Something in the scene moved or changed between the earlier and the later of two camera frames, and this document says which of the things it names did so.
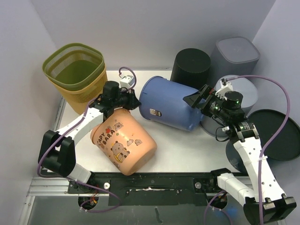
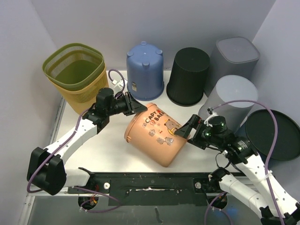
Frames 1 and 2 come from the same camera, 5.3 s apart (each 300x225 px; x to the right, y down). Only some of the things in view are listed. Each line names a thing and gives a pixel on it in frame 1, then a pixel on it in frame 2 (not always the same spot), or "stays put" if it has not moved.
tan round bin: (124, 142) → (153, 131)
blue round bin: (161, 100) → (145, 72)
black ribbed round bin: (191, 68) stays put
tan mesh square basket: (78, 100) stays put
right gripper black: (202, 97) → (195, 128)
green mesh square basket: (73, 66) stays put
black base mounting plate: (150, 189) stays put
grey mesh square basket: (233, 56) stays put
